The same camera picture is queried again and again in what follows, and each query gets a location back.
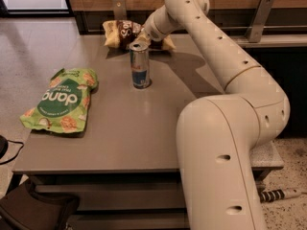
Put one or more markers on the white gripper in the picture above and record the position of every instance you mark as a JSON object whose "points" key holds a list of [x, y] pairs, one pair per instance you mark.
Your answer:
{"points": [[153, 30]]}

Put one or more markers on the brown yellow chip bag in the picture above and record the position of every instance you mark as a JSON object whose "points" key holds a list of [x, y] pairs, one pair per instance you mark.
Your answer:
{"points": [[121, 33]]}

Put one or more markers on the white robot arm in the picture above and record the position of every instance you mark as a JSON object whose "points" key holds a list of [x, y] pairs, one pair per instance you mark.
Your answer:
{"points": [[215, 134]]}

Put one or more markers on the green dang snack bag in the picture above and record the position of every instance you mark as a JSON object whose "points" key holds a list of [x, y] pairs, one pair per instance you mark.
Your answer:
{"points": [[64, 105]]}

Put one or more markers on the silver blue energy drink can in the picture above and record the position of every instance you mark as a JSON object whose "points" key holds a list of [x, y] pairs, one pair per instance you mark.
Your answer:
{"points": [[139, 64]]}

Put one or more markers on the grey table with drawers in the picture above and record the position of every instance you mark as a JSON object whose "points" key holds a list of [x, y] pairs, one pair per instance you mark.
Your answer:
{"points": [[126, 158]]}

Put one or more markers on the black round object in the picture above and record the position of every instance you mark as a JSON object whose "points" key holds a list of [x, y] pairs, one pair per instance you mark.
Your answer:
{"points": [[3, 146]]}

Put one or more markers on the white striped power strip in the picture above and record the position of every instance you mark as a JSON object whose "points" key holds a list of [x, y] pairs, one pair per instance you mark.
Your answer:
{"points": [[279, 194]]}

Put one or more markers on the dark brown chair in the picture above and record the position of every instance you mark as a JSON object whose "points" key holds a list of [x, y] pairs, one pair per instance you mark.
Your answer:
{"points": [[25, 209]]}

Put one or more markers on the left metal wall bracket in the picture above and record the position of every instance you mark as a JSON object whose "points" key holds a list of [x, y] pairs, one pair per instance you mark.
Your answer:
{"points": [[119, 9]]}

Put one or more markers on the metal wall bracket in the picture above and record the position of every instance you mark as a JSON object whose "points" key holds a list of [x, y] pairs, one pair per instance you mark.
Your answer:
{"points": [[119, 9], [256, 27]]}

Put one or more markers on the right metal wall bracket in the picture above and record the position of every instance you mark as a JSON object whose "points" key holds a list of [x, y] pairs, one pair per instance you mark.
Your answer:
{"points": [[256, 27]]}

